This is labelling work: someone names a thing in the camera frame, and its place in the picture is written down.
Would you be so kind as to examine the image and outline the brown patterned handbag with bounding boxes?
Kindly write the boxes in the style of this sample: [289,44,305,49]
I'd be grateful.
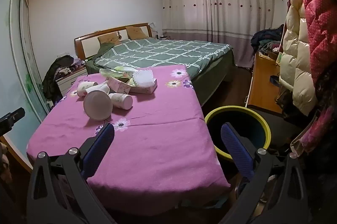
[275,84,293,114]

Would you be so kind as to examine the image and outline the dark clothes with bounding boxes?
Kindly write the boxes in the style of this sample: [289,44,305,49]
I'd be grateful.
[42,55,76,104]

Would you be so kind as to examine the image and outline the pink and white curtain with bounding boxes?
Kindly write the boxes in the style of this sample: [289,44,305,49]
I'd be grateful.
[161,0,275,67]

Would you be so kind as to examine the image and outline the green plaid quilt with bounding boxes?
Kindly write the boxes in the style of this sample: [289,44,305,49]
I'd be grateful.
[93,38,235,74]

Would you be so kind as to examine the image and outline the wooden dresser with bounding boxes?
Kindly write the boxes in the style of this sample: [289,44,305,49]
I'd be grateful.
[245,52,284,115]

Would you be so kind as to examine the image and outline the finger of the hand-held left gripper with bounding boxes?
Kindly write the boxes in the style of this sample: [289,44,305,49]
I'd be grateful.
[0,108,26,135]

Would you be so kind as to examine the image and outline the bed with green quilt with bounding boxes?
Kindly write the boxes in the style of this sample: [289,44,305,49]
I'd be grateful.
[86,48,235,109]

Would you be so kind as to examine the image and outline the wooden headboard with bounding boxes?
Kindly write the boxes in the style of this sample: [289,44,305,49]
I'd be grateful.
[74,23,153,60]

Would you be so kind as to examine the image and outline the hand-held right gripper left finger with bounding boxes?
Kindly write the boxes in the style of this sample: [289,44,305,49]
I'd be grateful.
[26,123,118,224]

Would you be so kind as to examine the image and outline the cream puffer coat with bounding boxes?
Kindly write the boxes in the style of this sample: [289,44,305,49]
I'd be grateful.
[278,0,321,116]

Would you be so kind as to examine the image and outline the beige carton box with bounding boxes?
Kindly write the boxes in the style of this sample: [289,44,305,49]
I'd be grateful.
[128,78,158,94]

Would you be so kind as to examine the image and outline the brown pillow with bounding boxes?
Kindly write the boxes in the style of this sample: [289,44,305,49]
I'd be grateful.
[125,26,149,40]
[98,32,120,45]

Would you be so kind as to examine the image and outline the white nightstand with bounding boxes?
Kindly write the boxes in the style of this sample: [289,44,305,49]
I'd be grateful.
[56,65,89,98]

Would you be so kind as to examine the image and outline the pink floral cloth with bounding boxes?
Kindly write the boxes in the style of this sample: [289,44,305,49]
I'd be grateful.
[26,64,232,214]

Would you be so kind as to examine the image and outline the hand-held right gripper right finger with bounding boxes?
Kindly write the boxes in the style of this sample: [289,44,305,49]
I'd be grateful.
[220,123,310,224]

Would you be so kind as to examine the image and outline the red puffer coat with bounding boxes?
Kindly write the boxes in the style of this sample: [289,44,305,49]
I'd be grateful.
[295,0,337,82]

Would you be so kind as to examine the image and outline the yellow-rimmed dark bin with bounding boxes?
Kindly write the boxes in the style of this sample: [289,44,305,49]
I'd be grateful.
[204,105,271,161]

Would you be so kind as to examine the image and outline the green and white bottle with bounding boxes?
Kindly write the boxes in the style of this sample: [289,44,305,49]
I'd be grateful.
[109,92,134,111]

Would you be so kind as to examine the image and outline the pile of clothes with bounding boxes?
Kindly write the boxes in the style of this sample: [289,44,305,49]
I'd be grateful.
[251,24,285,56]

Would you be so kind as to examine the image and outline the white paper cup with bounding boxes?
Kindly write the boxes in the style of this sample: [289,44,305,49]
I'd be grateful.
[77,81,99,96]

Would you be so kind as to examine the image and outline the wardrobe with sliding doors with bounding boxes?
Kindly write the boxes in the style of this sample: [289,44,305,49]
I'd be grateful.
[0,0,52,172]

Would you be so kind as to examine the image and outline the green white yogurt bottle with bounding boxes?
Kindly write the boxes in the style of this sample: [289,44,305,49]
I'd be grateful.
[99,66,138,80]

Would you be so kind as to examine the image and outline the pink strawberry milk carton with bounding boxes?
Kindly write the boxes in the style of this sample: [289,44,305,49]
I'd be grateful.
[106,76,132,94]

